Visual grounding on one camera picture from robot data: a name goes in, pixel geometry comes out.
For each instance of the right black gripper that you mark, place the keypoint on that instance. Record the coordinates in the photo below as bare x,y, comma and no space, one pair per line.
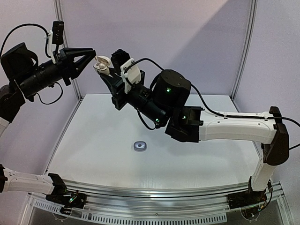
119,91

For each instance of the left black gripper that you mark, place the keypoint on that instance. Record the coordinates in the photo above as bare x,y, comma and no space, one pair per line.
67,65

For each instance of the white earbud charging case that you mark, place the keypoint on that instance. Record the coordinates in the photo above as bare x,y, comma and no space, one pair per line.
102,64

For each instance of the blue-grey earbud charging case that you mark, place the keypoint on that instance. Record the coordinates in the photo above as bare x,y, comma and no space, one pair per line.
140,146

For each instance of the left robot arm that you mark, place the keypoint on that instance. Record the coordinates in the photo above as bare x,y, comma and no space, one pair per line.
26,79

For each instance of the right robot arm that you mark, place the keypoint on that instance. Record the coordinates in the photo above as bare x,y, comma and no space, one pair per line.
164,103

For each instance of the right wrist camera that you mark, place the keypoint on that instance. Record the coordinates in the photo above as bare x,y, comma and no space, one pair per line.
123,64

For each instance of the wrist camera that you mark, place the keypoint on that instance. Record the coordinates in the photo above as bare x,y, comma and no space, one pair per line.
54,39
123,64

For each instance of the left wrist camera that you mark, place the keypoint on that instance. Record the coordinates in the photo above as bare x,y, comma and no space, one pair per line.
54,39

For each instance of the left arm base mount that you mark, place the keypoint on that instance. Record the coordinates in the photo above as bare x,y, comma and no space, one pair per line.
70,199

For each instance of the perforated cable tray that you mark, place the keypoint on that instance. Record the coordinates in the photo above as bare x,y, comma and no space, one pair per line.
51,214

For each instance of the right aluminium frame post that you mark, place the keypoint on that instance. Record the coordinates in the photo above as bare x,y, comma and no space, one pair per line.
245,49

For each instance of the front aluminium rail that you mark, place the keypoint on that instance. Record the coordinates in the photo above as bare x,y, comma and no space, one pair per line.
134,198

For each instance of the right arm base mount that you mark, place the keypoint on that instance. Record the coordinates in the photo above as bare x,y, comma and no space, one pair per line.
245,198

